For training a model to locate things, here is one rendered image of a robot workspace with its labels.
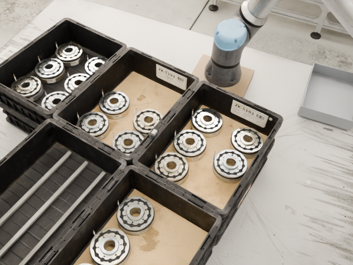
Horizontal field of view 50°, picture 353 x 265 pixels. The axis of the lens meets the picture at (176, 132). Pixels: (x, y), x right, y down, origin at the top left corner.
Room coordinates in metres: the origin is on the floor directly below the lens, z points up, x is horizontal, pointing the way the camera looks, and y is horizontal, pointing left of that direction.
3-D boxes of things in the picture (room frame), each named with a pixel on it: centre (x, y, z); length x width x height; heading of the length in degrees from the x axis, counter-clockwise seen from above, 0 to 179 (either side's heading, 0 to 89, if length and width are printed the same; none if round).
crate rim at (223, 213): (0.68, -0.10, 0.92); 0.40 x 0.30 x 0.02; 150
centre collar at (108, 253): (0.37, 0.16, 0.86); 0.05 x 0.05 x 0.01
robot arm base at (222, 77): (1.17, -0.18, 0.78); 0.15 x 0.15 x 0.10
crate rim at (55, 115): (0.83, 0.16, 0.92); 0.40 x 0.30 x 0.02; 150
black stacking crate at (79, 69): (0.98, 0.41, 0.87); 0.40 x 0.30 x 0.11; 150
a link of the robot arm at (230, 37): (1.18, -0.18, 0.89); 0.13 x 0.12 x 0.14; 151
